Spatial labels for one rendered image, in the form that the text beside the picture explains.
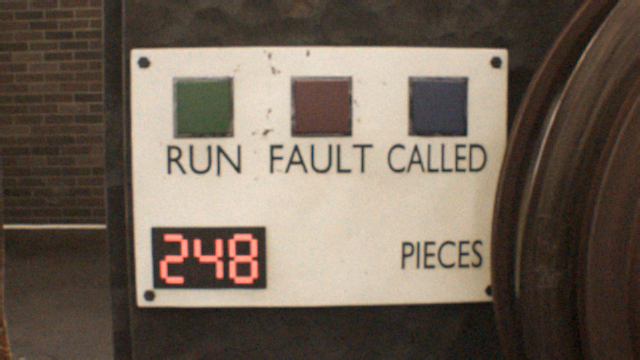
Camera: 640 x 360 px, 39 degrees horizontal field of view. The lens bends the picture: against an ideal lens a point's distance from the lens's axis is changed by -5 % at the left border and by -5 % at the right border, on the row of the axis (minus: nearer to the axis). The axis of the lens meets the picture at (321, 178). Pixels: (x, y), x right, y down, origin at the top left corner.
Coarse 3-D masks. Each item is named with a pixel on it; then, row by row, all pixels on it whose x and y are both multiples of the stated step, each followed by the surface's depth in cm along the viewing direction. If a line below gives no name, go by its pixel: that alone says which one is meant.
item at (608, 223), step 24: (624, 120) 50; (624, 144) 50; (600, 168) 51; (624, 168) 50; (600, 192) 50; (624, 192) 50; (600, 216) 50; (624, 216) 51; (600, 240) 51; (624, 240) 51; (600, 264) 51; (624, 264) 51; (600, 288) 51; (624, 288) 51; (600, 312) 51; (624, 312) 51; (600, 336) 51; (624, 336) 52
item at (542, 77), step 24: (600, 0) 57; (576, 24) 57; (552, 48) 57; (552, 72) 58; (528, 96) 58; (528, 120) 58; (504, 168) 58; (504, 192) 58; (504, 216) 59; (504, 240) 59; (504, 264) 59; (504, 288) 59; (504, 312) 59; (504, 336) 60
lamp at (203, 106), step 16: (192, 80) 63; (208, 80) 63; (224, 80) 63; (192, 96) 63; (208, 96) 63; (224, 96) 63; (192, 112) 63; (208, 112) 63; (224, 112) 63; (192, 128) 63; (208, 128) 63; (224, 128) 63
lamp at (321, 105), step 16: (304, 80) 63; (320, 80) 63; (336, 80) 63; (304, 96) 63; (320, 96) 63; (336, 96) 63; (304, 112) 63; (320, 112) 63; (336, 112) 63; (304, 128) 63; (320, 128) 63; (336, 128) 64
